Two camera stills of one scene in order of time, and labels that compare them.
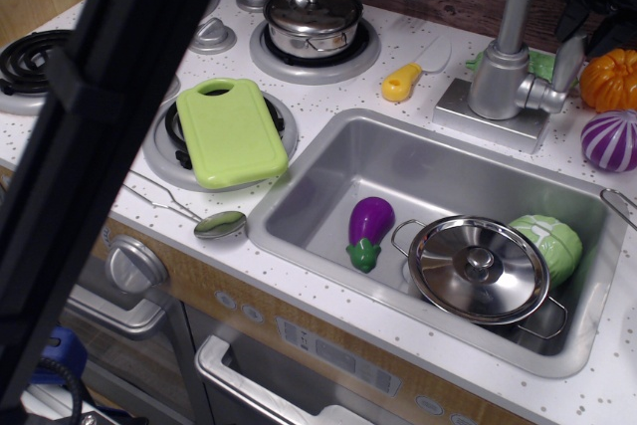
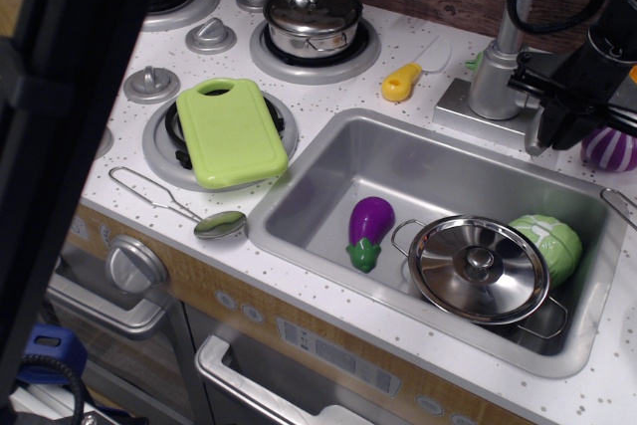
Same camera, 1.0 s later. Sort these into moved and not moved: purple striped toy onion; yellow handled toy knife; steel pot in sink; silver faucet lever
Moved: silver faucet lever
Not moved: yellow handled toy knife; steel pot in sink; purple striped toy onion
